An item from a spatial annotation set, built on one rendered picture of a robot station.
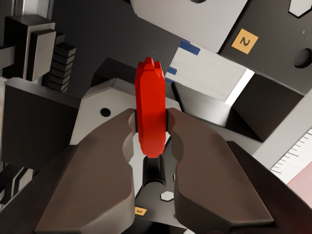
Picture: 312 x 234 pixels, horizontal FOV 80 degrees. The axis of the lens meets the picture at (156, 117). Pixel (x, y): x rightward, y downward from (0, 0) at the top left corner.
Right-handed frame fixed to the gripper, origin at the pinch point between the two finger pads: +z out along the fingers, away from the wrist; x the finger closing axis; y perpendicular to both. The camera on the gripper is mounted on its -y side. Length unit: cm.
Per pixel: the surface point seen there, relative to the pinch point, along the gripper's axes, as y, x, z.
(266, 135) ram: 4.5, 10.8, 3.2
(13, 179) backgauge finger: 33, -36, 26
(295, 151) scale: 6.2, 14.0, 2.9
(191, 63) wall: 101, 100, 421
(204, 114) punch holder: 2.5, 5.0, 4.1
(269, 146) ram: 5.6, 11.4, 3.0
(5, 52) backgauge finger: 0.4, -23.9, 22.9
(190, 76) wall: 131, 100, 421
